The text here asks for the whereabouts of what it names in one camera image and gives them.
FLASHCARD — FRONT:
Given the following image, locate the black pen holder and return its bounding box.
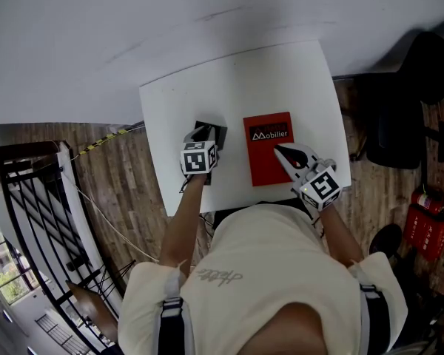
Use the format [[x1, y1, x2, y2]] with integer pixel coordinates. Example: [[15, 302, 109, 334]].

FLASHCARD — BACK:
[[192, 119, 229, 187]]

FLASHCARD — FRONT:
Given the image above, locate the window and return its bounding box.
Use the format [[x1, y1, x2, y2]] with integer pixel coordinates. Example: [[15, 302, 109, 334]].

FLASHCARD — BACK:
[[0, 223, 36, 307]]

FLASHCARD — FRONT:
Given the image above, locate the black metal railing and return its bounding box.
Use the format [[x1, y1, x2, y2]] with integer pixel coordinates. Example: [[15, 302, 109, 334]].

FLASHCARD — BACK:
[[0, 140, 135, 355]]

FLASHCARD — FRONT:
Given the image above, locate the yellow black striped tape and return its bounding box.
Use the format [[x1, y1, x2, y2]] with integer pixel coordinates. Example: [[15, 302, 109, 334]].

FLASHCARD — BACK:
[[76, 126, 131, 158]]

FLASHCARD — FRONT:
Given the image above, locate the red fire extinguisher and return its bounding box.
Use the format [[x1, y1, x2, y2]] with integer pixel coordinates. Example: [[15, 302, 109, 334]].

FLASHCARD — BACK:
[[409, 184, 444, 216]]

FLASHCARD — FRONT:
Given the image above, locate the cream t-shirt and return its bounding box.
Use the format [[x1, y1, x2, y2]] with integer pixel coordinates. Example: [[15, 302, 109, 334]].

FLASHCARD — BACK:
[[117, 203, 410, 355]]

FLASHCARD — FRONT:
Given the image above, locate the person's right forearm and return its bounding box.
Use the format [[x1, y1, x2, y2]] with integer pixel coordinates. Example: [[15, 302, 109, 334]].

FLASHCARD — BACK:
[[315, 202, 366, 266]]

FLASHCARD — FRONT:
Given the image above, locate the red fire extinguisher box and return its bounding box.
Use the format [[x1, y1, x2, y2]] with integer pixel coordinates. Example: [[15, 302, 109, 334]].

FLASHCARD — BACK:
[[402, 203, 444, 263]]

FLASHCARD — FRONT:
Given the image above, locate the person's left forearm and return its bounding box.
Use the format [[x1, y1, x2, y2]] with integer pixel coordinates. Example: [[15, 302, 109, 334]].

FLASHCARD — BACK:
[[158, 174, 209, 275]]

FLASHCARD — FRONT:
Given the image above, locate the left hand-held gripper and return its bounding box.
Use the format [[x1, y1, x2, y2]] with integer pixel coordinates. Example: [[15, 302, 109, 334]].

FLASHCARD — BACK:
[[180, 125, 221, 176]]

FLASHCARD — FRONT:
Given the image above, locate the red book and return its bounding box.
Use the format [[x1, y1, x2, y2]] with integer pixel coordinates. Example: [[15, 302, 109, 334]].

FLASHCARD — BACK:
[[242, 111, 297, 188]]

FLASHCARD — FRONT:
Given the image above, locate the black office chair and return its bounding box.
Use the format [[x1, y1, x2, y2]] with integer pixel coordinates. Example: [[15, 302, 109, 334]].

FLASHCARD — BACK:
[[354, 23, 444, 170]]

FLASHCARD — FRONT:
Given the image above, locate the white cable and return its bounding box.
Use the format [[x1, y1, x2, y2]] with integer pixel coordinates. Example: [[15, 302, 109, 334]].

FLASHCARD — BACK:
[[60, 166, 160, 264]]

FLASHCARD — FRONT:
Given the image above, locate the brown wooden stool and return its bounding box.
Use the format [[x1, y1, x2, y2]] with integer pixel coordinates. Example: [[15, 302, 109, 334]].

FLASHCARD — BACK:
[[65, 280, 120, 344]]

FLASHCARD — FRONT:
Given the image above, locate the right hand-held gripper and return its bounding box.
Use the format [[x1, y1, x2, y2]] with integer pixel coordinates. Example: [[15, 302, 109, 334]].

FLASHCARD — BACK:
[[273, 143, 343, 212]]

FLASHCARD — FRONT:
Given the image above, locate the black white shoulder strap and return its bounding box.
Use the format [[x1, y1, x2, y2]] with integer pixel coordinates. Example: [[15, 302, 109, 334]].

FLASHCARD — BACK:
[[152, 271, 196, 355], [349, 261, 392, 355]]

